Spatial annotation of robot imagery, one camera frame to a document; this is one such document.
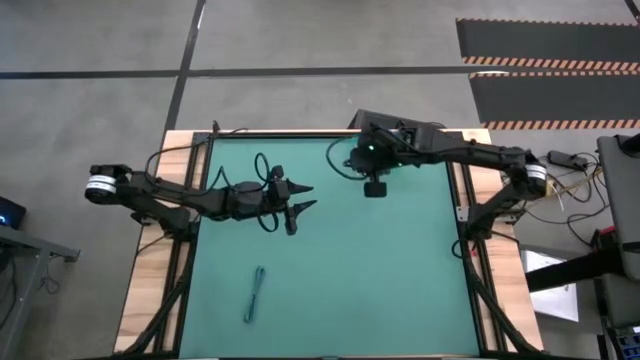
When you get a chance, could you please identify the dark electronic device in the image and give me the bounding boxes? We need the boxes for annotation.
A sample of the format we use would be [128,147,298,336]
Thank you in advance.
[0,195,28,231]

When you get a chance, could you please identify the grey-blue marker pen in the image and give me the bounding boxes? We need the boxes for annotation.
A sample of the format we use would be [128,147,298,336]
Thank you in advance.
[242,265,267,325]

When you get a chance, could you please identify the black table frame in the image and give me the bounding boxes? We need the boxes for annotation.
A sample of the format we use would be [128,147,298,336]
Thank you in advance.
[113,129,547,360]

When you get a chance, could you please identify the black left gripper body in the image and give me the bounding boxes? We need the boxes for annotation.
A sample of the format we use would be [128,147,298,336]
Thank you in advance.
[267,164,300,237]

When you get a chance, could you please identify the teal table mat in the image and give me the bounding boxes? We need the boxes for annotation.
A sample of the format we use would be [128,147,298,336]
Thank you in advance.
[178,136,482,358]

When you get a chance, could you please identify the black hazard striped floor mat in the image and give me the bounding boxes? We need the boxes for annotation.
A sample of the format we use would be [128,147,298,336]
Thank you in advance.
[468,70,640,131]
[455,17,640,72]

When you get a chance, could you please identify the black stand leg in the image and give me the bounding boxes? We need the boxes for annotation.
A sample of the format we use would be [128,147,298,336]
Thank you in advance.
[524,243,627,294]

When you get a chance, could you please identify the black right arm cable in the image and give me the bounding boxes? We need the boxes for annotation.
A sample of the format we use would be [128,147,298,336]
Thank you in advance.
[325,136,370,182]

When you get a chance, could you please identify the grey cart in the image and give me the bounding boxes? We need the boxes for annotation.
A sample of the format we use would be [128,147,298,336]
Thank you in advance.
[596,132,640,282]

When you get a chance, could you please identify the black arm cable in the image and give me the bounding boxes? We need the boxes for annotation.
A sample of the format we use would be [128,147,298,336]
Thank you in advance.
[143,126,287,235]
[325,136,370,182]

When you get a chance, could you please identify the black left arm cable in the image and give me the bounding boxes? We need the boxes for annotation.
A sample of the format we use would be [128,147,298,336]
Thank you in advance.
[143,126,287,235]

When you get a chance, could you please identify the white paper sheet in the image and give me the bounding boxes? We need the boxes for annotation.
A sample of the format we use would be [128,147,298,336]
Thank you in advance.
[521,248,581,324]

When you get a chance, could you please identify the grey metal desk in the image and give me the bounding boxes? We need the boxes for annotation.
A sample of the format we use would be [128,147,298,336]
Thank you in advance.
[0,223,82,347]

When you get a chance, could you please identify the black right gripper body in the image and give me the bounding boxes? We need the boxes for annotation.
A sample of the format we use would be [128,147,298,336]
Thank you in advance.
[348,129,406,200]

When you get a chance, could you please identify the black floor cables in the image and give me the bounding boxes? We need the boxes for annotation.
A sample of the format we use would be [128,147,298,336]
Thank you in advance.
[523,152,614,239]

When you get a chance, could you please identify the black power brick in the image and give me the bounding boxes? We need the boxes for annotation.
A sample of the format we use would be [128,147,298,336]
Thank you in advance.
[546,149,591,172]

